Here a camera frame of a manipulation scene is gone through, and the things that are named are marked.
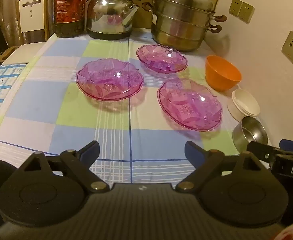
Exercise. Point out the white bowl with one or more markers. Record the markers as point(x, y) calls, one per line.
point(246, 102)
point(232, 112)

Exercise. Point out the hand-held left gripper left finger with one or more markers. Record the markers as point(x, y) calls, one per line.
point(90, 152)

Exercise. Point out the white wooden chair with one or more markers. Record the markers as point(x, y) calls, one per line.
point(32, 17)

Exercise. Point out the small beige wall socket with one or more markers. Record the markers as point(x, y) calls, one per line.
point(247, 12)
point(235, 7)

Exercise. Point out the orange plastic bowl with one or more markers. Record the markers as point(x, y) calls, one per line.
point(221, 75)

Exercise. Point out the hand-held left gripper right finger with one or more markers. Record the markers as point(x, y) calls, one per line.
point(195, 153)

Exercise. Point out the stainless steel kettle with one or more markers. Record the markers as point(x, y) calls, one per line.
point(106, 15)

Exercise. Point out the blue white patterned tablecloth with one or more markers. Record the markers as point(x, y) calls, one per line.
point(1, 85)

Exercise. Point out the small pink glass plate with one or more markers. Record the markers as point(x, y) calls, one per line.
point(161, 60)

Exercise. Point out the pastel checkered tablecloth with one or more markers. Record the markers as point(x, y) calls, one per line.
point(61, 110)

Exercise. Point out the large cooking oil bottle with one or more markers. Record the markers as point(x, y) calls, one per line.
point(69, 10)

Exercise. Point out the stainless steel bowl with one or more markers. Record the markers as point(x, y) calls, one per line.
point(251, 132)

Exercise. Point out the stainless steel steamer pot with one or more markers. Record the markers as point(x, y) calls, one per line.
point(181, 25)

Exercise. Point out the large pink glass plate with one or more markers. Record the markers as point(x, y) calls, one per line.
point(109, 82)
point(189, 105)

